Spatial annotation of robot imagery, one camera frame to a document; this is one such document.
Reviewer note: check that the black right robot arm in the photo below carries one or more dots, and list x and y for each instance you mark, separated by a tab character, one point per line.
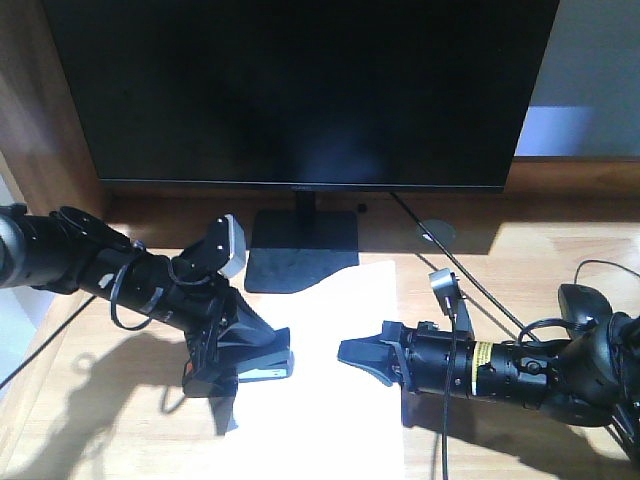
590	378

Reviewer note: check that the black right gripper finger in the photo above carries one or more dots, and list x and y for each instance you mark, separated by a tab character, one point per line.
371	356

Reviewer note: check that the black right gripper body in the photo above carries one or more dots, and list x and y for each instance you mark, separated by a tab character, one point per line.
426	359

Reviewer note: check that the wooden desk side panel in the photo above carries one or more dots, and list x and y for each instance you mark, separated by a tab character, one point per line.
45	161

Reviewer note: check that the black stapler with orange button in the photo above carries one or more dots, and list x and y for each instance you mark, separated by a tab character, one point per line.
213	348

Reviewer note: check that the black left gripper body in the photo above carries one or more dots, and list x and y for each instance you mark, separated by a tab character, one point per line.
212	314

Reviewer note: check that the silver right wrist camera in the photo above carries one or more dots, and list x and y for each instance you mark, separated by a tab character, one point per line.
445	287

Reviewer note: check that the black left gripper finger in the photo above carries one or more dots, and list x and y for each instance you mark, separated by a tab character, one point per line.
205	377
276	355

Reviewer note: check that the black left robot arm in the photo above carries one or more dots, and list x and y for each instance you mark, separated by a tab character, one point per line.
70	250

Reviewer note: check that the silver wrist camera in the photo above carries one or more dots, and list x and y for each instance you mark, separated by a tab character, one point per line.
236	242
445	287

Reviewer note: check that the grey desk cable grommet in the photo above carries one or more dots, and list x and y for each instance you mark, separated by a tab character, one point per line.
436	229

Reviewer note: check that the white paper sheets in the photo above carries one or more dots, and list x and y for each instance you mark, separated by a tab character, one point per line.
327	420

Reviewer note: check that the black computer monitor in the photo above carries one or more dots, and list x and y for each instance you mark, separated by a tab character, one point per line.
304	96

